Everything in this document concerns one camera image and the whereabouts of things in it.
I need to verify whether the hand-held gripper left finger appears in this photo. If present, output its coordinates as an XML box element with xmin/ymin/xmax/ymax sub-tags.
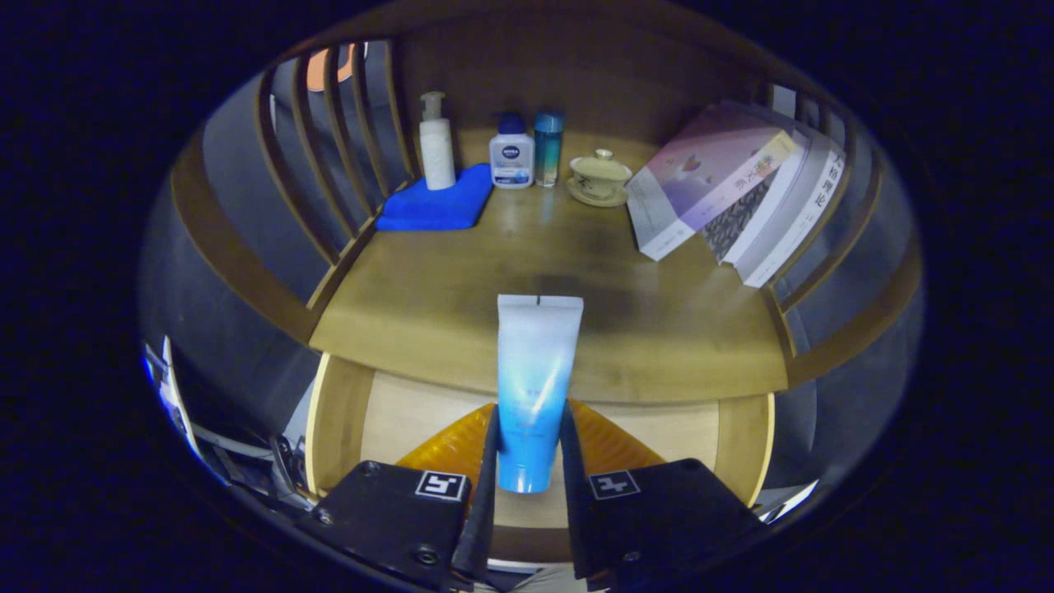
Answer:
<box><xmin>298</xmin><ymin>401</ymin><xmax>505</xmax><ymax>592</ymax></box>

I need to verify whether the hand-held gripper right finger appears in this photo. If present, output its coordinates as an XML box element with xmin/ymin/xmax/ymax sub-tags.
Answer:
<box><xmin>560</xmin><ymin>399</ymin><xmax>767</xmax><ymax>592</ymax></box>

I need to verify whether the brown wooden drawer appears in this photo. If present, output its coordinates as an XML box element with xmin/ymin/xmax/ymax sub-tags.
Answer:
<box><xmin>305</xmin><ymin>353</ymin><xmax>777</xmax><ymax>565</ymax></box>

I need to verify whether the blue white cosmetic tube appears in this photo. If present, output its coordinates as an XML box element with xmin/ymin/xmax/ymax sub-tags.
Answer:
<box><xmin>497</xmin><ymin>294</ymin><xmax>585</xmax><ymax>494</ymax></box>

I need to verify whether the wooden countertop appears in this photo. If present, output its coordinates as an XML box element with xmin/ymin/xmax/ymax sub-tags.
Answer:
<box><xmin>309</xmin><ymin>128</ymin><xmax>791</xmax><ymax>404</ymax></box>

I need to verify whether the brown wooden cabinet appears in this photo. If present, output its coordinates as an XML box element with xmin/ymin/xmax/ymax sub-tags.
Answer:
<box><xmin>165</xmin><ymin>0</ymin><xmax>925</xmax><ymax>396</ymax></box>

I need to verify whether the black floor device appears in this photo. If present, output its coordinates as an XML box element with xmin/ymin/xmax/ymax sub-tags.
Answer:
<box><xmin>270</xmin><ymin>435</ymin><xmax>307</xmax><ymax>495</ymax></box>

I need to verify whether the blue folded cloth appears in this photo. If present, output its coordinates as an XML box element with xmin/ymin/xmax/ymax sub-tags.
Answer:
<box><xmin>375</xmin><ymin>162</ymin><xmax>495</xmax><ymax>232</ymax></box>

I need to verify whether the grey curved pole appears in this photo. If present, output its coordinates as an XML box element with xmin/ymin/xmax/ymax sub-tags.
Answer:
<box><xmin>161</xmin><ymin>336</ymin><xmax>207</xmax><ymax>470</ymax></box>

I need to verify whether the dark patterned book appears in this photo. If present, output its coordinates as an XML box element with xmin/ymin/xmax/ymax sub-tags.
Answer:
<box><xmin>700</xmin><ymin>177</ymin><xmax>779</xmax><ymax>266</ymax></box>

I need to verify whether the beige lidded tea cup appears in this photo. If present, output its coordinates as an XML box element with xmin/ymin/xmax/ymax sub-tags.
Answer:
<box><xmin>565</xmin><ymin>148</ymin><xmax>635</xmax><ymax>208</ymax></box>

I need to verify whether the white blue-capped lotion bottle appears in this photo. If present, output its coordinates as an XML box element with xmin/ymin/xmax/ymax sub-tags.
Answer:
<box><xmin>488</xmin><ymin>112</ymin><xmax>536</xmax><ymax>190</ymax></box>

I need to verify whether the white pump bottle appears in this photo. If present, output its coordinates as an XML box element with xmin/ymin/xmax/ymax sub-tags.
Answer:
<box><xmin>418</xmin><ymin>91</ymin><xmax>457</xmax><ymax>192</ymax></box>

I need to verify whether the purple white book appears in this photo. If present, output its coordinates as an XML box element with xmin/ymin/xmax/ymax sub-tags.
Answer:
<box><xmin>626</xmin><ymin>100</ymin><xmax>800</xmax><ymax>262</ymax></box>

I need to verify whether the teal slim bottle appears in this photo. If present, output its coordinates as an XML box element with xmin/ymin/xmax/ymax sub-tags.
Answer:
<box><xmin>534</xmin><ymin>110</ymin><xmax>566</xmax><ymax>189</ymax></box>

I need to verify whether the plain white book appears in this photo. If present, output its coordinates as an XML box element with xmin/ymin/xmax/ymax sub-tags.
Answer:
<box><xmin>721</xmin><ymin>132</ymin><xmax>828</xmax><ymax>268</ymax></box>

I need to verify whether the white book black spine print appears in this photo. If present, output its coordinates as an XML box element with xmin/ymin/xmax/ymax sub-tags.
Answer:
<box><xmin>735</xmin><ymin>136</ymin><xmax>847</xmax><ymax>289</ymax></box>

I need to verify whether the black backdrop cloth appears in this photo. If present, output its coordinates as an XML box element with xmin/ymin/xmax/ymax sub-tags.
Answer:
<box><xmin>140</xmin><ymin>41</ymin><xmax>923</xmax><ymax>462</ymax></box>

